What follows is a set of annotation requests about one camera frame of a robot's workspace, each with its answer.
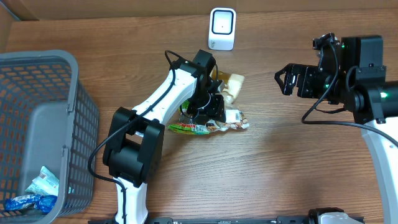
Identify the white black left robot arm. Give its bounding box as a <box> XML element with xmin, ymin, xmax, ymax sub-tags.
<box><xmin>103</xmin><ymin>50</ymin><xmax>226</xmax><ymax>223</ymax></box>

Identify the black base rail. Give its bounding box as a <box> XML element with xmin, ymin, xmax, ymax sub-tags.
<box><xmin>146</xmin><ymin>215</ymin><xmax>364</xmax><ymax>224</ymax></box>

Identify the grey plastic mesh basket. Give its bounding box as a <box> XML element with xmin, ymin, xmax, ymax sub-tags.
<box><xmin>1</xmin><ymin>50</ymin><xmax>99</xmax><ymax>223</ymax></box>

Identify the light teal snack packet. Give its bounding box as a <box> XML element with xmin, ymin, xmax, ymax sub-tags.
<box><xmin>25</xmin><ymin>166</ymin><xmax>60</xmax><ymax>196</ymax></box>

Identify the blue snack packet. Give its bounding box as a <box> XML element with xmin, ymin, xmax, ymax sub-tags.
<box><xmin>5</xmin><ymin>194</ymin><xmax>57</xmax><ymax>213</ymax></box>

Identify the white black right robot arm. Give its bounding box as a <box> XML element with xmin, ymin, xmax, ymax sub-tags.
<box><xmin>274</xmin><ymin>33</ymin><xmax>397</xmax><ymax>223</ymax></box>

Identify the green snack bag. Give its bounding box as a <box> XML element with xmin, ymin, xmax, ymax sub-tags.
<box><xmin>168</xmin><ymin>101</ymin><xmax>210</xmax><ymax>135</ymax></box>

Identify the white barcode scanner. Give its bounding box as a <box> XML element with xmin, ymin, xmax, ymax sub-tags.
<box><xmin>208</xmin><ymin>7</ymin><xmax>236</xmax><ymax>51</ymax></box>

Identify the beige brown nut snack bag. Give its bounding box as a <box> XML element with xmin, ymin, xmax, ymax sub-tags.
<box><xmin>205</xmin><ymin>71</ymin><xmax>249</xmax><ymax>133</ymax></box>

